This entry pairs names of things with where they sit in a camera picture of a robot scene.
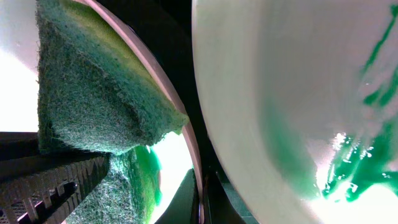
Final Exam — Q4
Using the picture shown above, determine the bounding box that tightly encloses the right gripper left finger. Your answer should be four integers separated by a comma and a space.
1, 132, 109, 223

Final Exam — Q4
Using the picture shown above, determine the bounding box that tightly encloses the white plate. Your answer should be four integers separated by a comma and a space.
192, 0, 397, 223

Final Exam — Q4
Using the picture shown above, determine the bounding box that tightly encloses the green scouring sponge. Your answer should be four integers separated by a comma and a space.
36, 0, 188, 223

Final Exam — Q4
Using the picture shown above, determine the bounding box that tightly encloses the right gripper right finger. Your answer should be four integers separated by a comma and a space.
155, 169, 199, 224

